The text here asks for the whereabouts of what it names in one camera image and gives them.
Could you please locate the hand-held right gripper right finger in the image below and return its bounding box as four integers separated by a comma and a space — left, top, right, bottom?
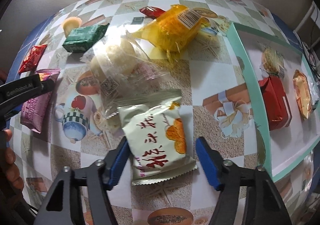
195, 136, 286, 225

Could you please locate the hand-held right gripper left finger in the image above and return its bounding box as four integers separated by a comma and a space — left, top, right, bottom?
32, 137, 129, 225

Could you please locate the pink snack packet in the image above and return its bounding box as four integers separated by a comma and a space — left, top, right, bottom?
20, 68, 61, 134

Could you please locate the red patterned snack packet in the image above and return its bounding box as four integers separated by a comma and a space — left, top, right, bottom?
18, 44, 48, 74

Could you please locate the white packet with orange print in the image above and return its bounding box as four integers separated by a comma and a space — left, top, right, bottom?
117, 96, 197, 187

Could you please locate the shallow teal cardboard box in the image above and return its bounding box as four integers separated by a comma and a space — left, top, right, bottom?
226, 22, 320, 183

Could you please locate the dark green snack packet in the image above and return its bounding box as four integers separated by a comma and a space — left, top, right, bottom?
62, 24, 109, 53

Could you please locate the large red snack packet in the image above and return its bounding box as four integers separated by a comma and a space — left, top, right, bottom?
257, 75, 293, 131

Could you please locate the clear packet of white cakes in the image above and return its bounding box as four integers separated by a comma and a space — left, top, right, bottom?
80, 27, 182, 138

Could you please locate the orange and cream snack packet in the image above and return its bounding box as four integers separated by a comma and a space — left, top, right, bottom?
292, 69, 314, 120

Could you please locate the clear rice cracker packet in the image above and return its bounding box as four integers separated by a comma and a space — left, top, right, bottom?
260, 47, 285, 79

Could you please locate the yellow clear snack packet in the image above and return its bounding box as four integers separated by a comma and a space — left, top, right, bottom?
131, 3, 210, 59

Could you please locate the small red packet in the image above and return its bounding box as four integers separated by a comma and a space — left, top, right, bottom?
139, 6, 167, 18

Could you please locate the person's left hand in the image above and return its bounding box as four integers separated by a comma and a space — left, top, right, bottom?
0, 129, 24, 192

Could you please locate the black cable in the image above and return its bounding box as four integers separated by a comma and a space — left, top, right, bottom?
300, 22, 320, 73

